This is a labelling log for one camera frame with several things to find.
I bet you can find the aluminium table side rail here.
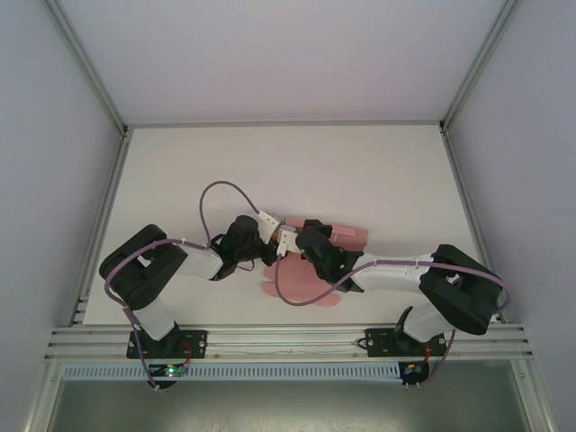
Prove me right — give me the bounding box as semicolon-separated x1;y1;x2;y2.
69;128;132;328
439;128;509;325

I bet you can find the aluminium frame post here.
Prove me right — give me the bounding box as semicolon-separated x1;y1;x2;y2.
436;0;526;136
43;0;132;137

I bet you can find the pink paper box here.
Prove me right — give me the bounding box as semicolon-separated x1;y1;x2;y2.
262;215;371;310

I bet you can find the circuit board with green light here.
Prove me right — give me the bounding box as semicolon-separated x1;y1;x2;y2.
150;363;190;378

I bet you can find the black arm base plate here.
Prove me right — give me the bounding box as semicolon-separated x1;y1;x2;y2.
125;329;209;361
364;328;449;360

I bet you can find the aluminium frame leg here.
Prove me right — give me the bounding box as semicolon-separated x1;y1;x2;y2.
21;359;63;432
511;359;555;432

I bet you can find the aluminium mounting rail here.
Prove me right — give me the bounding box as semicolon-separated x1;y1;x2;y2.
42;321;537;362

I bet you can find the white slotted cable duct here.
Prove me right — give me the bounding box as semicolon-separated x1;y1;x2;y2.
60;362;402;383

